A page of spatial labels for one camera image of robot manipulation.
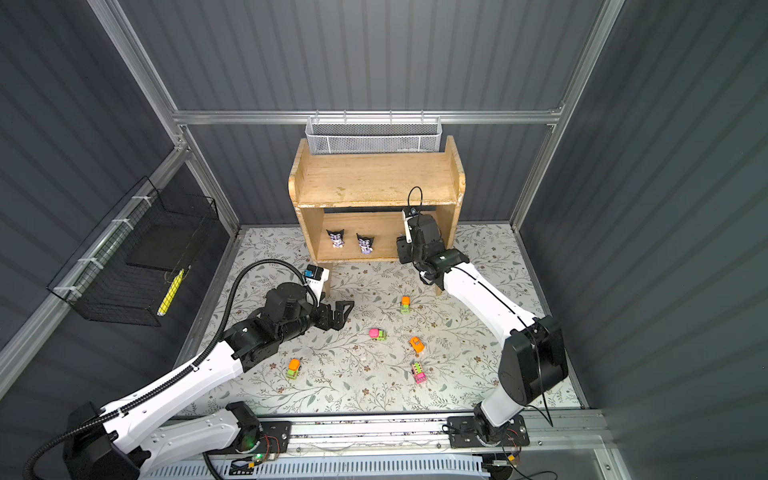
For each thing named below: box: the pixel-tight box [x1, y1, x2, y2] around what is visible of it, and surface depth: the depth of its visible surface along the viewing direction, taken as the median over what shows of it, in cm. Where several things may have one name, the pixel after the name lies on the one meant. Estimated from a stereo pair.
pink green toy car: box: [369, 328, 387, 341], surface depth 91 cm
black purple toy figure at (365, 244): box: [356, 232, 375, 255], surface depth 83 cm
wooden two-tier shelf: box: [288, 136, 466, 298], surface depth 76 cm
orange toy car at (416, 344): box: [409, 336, 425, 353], surface depth 90 cm
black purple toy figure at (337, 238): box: [326, 229, 345, 248], surface depth 85 cm
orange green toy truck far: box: [400, 295, 411, 315], surface depth 98 cm
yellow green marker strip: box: [156, 268, 185, 316], surface depth 70 cm
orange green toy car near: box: [286, 358, 301, 380], surface depth 84 cm
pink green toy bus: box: [412, 362, 427, 385], surface depth 84 cm
